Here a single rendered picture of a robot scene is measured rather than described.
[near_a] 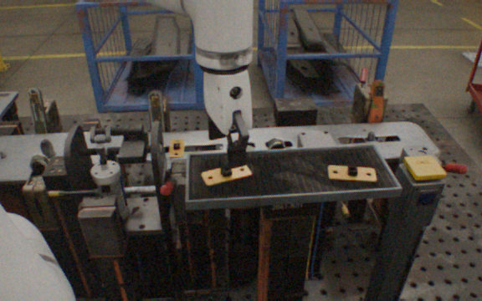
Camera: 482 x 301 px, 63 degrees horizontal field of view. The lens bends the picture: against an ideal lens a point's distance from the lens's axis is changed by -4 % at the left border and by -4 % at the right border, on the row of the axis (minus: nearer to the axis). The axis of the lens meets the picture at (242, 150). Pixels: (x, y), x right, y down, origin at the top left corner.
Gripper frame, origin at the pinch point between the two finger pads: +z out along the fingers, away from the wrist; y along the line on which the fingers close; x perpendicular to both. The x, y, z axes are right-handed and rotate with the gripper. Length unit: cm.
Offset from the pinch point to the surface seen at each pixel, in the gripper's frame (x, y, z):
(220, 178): 1.6, -1.0, 5.5
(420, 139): -63, 13, 22
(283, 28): -108, 181, 46
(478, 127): -254, 120, 122
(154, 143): 10.3, 11.8, 3.8
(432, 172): -34.8, -14.2, 5.8
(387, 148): -51, 13, 22
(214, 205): 4.6, -6.4, 6.3
